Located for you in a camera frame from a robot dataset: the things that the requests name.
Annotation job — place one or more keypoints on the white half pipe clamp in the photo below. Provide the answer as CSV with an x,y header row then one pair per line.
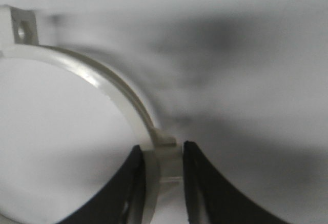
x,y
162,154

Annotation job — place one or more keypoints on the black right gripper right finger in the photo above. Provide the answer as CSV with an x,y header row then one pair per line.
x,y
211,198

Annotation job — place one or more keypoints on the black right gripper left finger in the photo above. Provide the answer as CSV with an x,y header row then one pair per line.
x,y
121,200

